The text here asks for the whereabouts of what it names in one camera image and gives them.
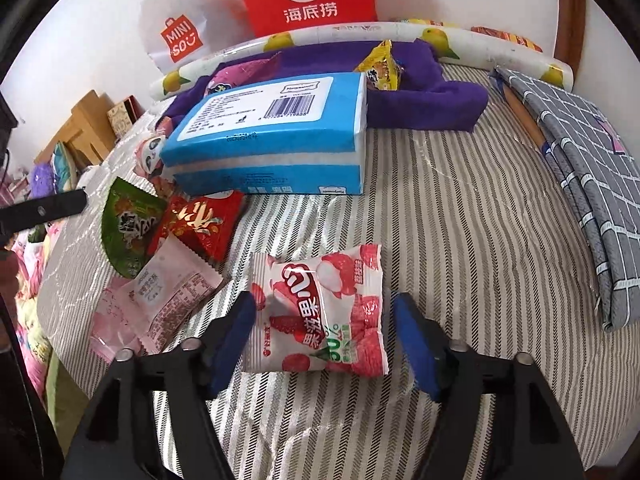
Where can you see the yellow chips bag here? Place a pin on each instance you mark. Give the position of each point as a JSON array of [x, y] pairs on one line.
[[421, 21]]

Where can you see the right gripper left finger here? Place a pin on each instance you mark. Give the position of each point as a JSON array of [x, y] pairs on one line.
[[225, 339]]

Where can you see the pale pink peach pack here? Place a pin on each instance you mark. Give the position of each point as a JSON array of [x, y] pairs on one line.
[[110, 331]]

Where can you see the pink cartoon candy pack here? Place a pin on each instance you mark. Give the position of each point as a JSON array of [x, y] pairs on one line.
[[150, 166]]

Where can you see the brown patterned book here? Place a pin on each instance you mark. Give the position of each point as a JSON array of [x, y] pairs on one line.
[[123, 115]]

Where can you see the person left hand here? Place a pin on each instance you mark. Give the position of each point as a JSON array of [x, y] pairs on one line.
[[9, 288]]

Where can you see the grey checked folded cloth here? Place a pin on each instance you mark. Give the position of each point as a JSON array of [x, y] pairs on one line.
[[600, 181]]

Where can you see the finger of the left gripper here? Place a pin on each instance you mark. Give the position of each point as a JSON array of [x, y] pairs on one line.
[[30, 213]]

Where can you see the blue tissue box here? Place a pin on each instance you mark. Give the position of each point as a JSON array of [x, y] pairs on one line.
[[297, 135]]

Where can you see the orange chips bag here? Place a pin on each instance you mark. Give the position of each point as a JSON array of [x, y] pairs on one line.
[[508, 36]]

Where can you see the lychee jelly pack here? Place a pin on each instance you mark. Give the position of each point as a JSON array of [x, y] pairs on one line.
[[323, 313]]

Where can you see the pink yellow snack bag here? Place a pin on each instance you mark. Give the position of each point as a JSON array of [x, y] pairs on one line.
[[241, 74]]

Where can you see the purple plush toy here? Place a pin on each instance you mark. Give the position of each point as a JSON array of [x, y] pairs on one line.
[[42, 181]]

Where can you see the brown wooden door frame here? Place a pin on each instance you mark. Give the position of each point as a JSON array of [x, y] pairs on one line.
[[570, 32]]

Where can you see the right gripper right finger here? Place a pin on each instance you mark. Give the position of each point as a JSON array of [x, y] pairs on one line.
[[424, 343]]

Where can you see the purple towel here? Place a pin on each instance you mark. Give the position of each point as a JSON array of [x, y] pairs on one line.
[[424, 100]]

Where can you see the white Miniso plastic bag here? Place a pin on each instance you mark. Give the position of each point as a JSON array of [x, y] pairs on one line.
[[176, 32]]

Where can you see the striped quilted table cover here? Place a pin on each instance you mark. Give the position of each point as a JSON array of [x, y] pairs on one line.
[[473, 227]]

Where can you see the wooden rack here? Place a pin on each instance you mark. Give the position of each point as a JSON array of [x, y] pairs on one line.
[[87, 134]]

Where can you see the red gold snack pack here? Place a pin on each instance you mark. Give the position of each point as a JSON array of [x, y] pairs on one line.
[[205, 224]]

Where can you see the yellow triangular snack bag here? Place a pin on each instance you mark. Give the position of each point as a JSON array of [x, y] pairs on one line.
[[381, 69]]

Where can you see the light pink label pack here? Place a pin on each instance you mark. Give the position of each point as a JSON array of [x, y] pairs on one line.
[[165, 293]]

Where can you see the green snack bag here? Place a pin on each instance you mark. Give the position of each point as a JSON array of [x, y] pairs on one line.
[[129, 218]]

